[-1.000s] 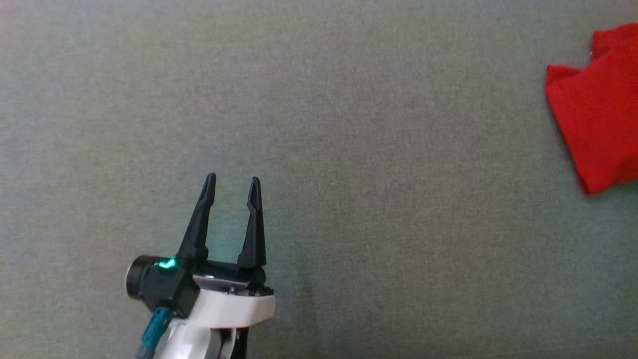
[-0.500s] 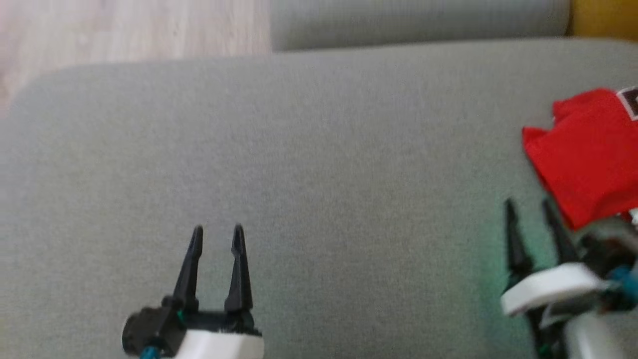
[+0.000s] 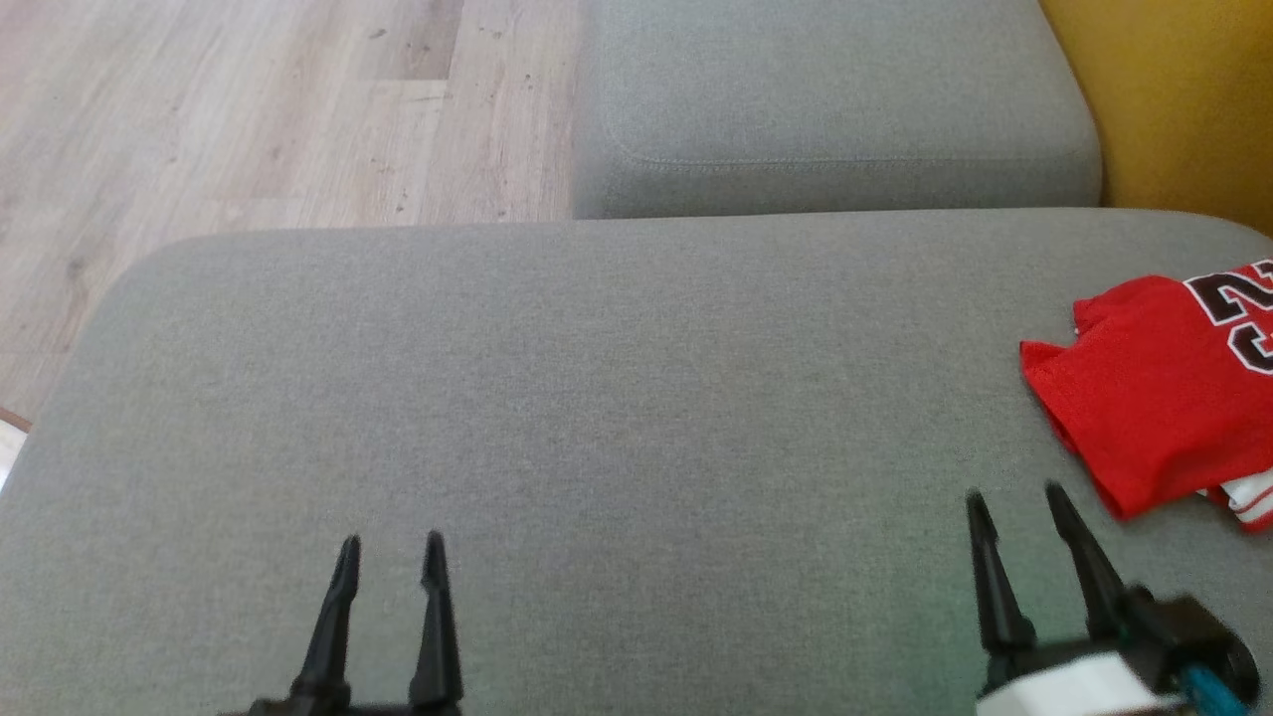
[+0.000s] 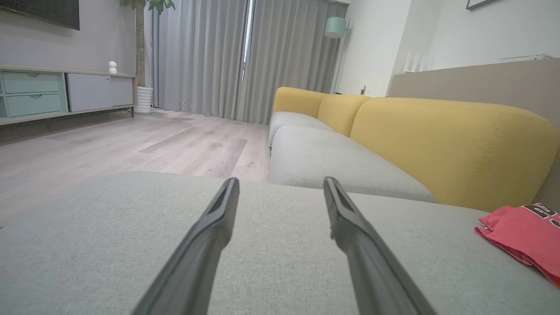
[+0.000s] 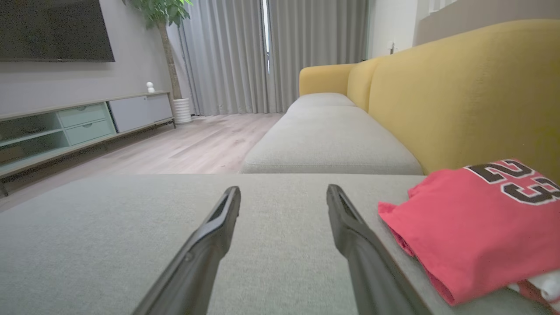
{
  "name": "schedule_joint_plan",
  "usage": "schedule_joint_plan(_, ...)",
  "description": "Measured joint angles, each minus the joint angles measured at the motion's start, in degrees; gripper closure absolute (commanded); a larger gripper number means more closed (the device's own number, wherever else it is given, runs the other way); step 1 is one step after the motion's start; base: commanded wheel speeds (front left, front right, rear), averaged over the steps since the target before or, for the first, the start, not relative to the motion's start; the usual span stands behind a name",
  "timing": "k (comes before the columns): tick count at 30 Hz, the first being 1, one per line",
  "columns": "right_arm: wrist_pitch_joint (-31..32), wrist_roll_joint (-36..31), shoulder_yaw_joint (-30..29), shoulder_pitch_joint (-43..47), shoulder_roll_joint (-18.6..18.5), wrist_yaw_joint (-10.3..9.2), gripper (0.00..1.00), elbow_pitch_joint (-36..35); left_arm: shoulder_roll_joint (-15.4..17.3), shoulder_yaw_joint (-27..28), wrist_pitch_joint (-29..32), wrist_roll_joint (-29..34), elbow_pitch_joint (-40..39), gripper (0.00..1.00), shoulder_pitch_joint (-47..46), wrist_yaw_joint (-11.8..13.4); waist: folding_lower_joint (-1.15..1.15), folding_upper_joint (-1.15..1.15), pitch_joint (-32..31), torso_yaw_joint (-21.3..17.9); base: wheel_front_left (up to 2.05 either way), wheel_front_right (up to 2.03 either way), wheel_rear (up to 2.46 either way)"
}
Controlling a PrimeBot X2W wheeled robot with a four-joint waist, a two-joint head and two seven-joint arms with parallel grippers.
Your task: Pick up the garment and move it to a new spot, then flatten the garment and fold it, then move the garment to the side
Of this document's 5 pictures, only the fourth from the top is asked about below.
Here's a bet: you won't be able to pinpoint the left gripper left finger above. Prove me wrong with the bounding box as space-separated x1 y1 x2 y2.
131 177 241 315

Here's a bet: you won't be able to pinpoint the teal shade floor lamp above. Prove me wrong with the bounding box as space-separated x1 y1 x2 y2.
324 16 352 95

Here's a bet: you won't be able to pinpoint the long low TV cabinet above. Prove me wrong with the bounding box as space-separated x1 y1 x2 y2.
0 65 136 128

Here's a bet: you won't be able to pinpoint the yellow sofa end armrest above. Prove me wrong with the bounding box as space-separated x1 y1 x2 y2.
273 86 329 119

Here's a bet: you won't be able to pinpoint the white ribbed plant pot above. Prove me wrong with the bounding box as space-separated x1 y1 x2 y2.
133 86 154 115

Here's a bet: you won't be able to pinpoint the grey pleated curtain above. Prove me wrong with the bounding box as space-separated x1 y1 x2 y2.
151 0 252 121
242 0 350 125

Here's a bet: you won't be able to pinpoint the flat white device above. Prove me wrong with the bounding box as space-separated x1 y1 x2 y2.
500 54 553 63

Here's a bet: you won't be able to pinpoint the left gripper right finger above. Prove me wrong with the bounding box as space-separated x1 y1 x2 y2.
322 176 438 315

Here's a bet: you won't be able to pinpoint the large grey chaise cushion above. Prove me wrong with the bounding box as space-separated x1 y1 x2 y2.
0 171 560 315

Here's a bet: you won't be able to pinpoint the white upright ornaments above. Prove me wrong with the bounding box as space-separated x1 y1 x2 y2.
403 51 434 74

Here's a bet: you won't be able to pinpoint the wall mounted black television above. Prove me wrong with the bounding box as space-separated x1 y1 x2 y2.
0 0 81 31

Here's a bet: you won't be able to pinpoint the tall indoor tree plant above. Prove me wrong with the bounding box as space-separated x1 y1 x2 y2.
120 0 176 88

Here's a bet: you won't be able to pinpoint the dark framed wall picture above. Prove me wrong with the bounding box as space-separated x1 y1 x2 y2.
465 0 502 11

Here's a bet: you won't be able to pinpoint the narrow yellow sofa backrest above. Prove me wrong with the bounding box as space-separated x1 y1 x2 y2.
317 94 371 138

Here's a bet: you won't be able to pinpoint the grey sofa seat cushion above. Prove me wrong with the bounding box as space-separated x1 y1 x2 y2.
268 111 334 148
269 125 436 203

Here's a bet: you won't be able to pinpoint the wide yellow sofa backrest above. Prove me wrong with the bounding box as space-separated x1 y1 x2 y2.
350 97 560 214

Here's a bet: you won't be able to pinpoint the red basketball jersey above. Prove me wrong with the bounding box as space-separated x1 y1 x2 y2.
475 203 560 288

